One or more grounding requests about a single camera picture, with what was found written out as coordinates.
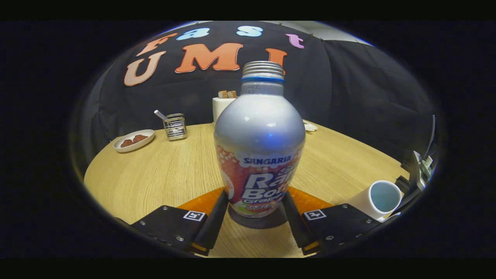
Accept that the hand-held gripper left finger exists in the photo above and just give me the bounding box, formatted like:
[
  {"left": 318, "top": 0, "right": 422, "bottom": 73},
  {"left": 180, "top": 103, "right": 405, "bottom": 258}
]
[{"left": 130, "top": 189, "right": 229, "bottom": 256}]

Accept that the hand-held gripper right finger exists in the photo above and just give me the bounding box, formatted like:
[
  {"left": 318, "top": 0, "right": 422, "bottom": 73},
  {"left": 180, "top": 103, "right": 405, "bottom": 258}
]
[{"left": 282, "top": 189, "right": 382, "bottom": 256}]

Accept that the dark round coaster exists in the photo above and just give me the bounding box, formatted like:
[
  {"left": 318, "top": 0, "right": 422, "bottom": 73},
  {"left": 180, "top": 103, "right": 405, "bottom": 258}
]
[{"left": 228, "top": 203, "right": 289, "bottom": 229}]

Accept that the white cup blue inside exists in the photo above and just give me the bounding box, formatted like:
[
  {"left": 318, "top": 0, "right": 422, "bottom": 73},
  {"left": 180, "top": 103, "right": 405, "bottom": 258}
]
[{"left": 346, "top": 180, "right": 403, "bottom": 223}]

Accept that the silver juice bottle pink label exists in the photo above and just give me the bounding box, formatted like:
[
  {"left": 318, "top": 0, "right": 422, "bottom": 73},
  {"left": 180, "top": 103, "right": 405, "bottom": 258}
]
[{"left": 214, "top": 61, "right": 306, "bottom": 218}]

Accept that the wooden table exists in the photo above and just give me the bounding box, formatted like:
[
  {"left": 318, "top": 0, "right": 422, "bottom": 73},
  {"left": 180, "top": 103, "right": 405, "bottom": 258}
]
[{"left": 84, "top": 121, "right": 409, "bottom": 258}]

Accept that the white plate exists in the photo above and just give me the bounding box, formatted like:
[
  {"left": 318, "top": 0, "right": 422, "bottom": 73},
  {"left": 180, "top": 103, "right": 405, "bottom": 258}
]
[{"left": 113, "top": 129, "right": 155, "bottom": 153}]

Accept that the black table clamp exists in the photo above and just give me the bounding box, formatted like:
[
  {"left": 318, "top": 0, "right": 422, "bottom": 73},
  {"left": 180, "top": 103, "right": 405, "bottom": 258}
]
[{"left": 395, "top": 175, "right": 411, "bottom": 194}]

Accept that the white toaster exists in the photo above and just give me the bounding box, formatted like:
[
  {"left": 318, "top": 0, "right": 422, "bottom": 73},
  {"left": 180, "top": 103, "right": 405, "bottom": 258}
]
[{"left": 212, "top": 97, "right": 237, "bottom": 124}]

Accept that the black backdrop cloth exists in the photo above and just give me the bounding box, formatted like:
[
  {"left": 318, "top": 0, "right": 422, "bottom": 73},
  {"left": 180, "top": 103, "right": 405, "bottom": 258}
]
[{"left": 74, "top": 21, "right": 434, "bottom": 163}]

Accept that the metal wire utensil holder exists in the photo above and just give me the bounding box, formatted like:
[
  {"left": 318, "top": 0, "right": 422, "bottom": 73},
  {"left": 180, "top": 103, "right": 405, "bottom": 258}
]
[{"left": 163, "top": 113, "right": 188, "bottom": 141}]

